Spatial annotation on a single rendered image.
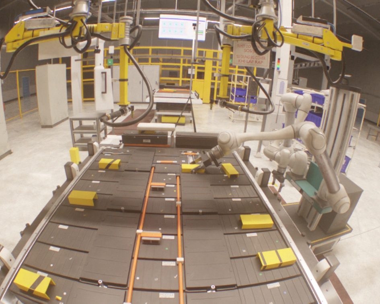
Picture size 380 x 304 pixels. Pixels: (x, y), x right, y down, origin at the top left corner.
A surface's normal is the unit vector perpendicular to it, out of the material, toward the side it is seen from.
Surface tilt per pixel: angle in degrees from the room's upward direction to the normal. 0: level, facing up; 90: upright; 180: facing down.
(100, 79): 90
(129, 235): 0
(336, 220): 90
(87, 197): 0
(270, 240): 0
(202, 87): 90
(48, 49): 90
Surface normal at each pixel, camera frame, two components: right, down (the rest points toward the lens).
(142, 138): 0.06, 0.39
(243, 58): -0.54, 0.29
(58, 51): 0.45, 0.37
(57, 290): 0.06, -0.92
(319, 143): -0.22, 0.29
